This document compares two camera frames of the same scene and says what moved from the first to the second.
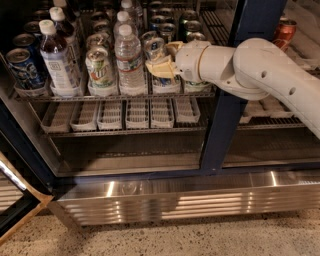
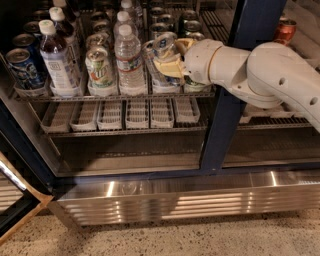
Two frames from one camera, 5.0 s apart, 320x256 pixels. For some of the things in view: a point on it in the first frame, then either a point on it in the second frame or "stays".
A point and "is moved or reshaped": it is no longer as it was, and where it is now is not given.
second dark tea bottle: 66,29 stays
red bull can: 154,47 is moved or reshaped
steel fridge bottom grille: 121,201 stays
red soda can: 284,33 stays
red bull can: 167,31 → 165,19
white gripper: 187,62 stays
